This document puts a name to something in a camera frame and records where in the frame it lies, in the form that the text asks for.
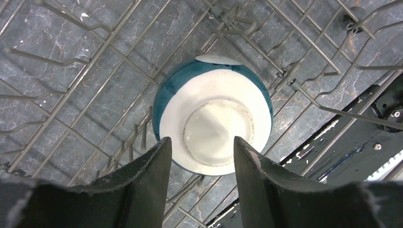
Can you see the grey wire dish rack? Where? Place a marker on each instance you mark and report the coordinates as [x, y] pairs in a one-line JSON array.
[[78, 80]]

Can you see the teal bowl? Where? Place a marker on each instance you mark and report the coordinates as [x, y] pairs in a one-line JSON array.
[[202, 104]]

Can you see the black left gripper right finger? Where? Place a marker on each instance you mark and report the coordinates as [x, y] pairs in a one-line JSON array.
[[270, 196]]

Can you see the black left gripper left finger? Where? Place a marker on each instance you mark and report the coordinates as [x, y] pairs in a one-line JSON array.
[[133, 196]]

